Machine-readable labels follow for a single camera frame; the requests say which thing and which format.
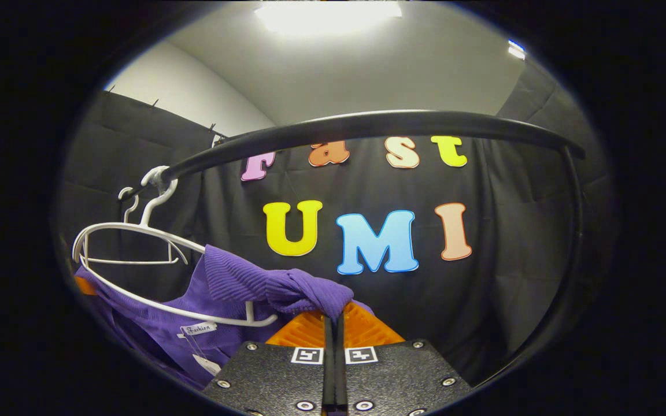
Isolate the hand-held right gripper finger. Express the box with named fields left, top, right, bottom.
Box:
left=335, top=302, right=472, bottom=416
left=203, top=310, right=335, bottom=416

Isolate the white clothes hanger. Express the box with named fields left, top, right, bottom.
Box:
left=72, top=166, right=279, bottom=328
left=82, top=186, right=190, bottom=266

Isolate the purple ribbed jacket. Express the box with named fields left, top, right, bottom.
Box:
left=76, top=244, right=374, bottom=391

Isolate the black metal clothes rack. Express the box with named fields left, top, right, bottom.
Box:
left=122, top=110, right=587, bottom=388

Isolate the black backdrop cloth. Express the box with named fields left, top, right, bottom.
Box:
left=58, top=58, right=617, bottom=385

